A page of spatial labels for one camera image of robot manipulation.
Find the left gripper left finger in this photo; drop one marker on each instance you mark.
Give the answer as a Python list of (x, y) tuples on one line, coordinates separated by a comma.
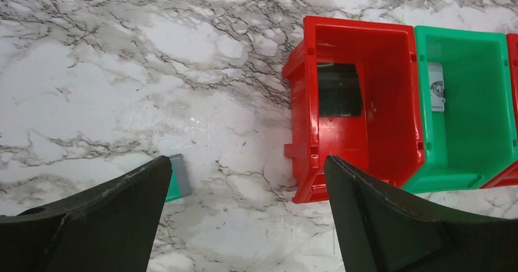
[(109, 227)]

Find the small teal eraser block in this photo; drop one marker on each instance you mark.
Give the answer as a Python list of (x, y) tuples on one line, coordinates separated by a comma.
[(179, 186)]

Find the silver card from holder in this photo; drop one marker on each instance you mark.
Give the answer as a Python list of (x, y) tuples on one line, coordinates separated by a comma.
[(436, 86)]

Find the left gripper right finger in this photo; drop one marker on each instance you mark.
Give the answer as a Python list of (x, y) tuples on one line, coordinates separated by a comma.
[(383, 228)]

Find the black card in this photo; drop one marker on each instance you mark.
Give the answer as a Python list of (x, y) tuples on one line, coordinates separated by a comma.
[(339, 90)]

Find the red bin with black card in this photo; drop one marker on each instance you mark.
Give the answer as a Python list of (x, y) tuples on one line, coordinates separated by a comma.
[(386, 140)]

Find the green plastic bin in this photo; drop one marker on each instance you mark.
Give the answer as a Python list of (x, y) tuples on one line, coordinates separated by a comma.
[(475, 138)]

